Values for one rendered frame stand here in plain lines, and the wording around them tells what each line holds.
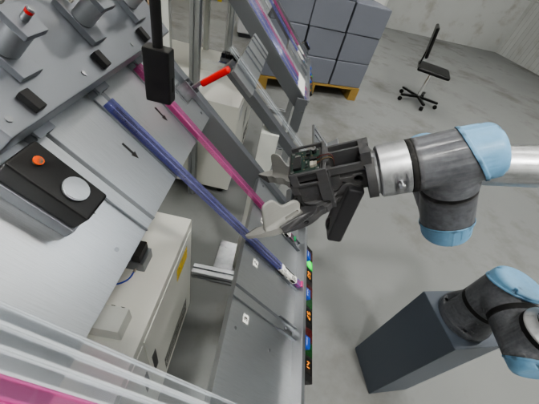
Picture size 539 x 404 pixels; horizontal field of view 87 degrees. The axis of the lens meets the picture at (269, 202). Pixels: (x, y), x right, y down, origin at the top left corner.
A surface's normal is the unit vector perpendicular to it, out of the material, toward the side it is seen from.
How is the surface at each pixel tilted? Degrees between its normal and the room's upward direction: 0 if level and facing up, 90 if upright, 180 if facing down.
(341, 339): 0
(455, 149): 46
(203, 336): 0
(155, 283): 0
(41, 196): 90
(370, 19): 90
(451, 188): 98
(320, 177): 90
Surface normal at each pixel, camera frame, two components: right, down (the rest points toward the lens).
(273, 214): 0.42, 0.48
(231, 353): 0.82, -0.34
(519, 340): -0.98, 0.03
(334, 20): 0.15, 0.72
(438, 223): -0.64, 0.65
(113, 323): 0.21, -0.70
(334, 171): -0.11, 0.69
